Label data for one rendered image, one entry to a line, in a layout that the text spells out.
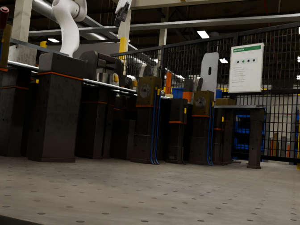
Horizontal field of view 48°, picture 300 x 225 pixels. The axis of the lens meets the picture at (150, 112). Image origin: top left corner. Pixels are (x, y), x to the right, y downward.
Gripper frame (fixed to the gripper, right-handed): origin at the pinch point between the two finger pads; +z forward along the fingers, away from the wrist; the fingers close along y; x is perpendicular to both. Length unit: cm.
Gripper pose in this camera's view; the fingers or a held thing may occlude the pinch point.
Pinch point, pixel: (119, 22)
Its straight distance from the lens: 181.6
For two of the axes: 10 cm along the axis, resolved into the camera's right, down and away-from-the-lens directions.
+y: 4.0, -0.6, -9.2
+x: 8.9, 2.9, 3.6
